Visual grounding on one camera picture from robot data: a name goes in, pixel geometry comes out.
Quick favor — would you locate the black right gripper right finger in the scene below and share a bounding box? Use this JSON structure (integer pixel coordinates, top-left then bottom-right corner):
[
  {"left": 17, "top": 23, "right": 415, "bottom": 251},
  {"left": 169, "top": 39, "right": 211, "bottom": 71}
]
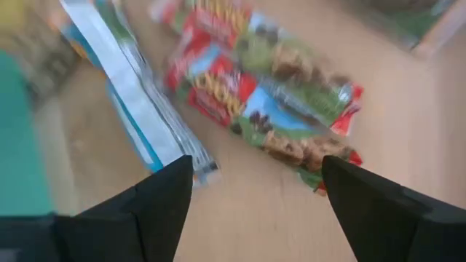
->
[{"left": 321, "top": 155, "right": 466, "bottom": 262}]

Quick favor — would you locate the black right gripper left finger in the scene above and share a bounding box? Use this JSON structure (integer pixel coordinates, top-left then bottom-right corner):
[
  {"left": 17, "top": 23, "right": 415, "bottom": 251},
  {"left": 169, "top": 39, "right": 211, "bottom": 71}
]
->
[{"left": 0, "top": 154, "right": 194, "bottom": 262}]

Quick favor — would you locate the blue white granola bar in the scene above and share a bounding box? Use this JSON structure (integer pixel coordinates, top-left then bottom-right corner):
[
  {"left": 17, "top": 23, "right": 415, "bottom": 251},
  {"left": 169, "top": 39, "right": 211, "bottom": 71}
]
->
[{"left": 58, "top": 0, "right": 221, "bottom": 187}]

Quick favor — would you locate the translucent green plastic tray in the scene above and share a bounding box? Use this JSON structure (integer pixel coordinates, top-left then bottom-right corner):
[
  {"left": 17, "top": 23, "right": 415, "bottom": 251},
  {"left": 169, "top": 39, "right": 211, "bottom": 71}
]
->
[{"left": 0, "top": 49, "right": 54, "bottom": 216}]

